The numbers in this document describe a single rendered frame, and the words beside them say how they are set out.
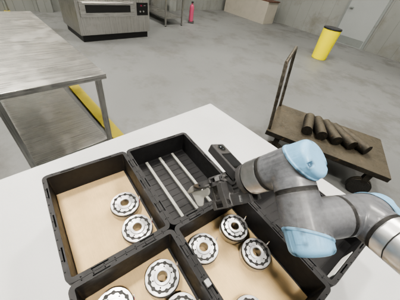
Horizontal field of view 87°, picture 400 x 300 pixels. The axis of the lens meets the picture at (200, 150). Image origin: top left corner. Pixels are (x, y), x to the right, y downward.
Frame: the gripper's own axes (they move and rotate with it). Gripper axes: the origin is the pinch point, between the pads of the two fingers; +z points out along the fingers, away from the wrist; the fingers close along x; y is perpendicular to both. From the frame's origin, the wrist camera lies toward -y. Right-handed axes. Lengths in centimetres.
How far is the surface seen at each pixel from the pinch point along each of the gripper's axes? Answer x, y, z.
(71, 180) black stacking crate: -26, -17, 41
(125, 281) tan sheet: -18.6, 20.5, 22.3
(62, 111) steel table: -8, -120, 177
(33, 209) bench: -38, -12, 64
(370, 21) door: 837, -386, -10
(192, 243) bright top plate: 2.4, 16.9, 14.2
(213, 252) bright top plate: 6.7, 21.1, 9.8
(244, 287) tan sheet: 11.3, 33.4, 4.8
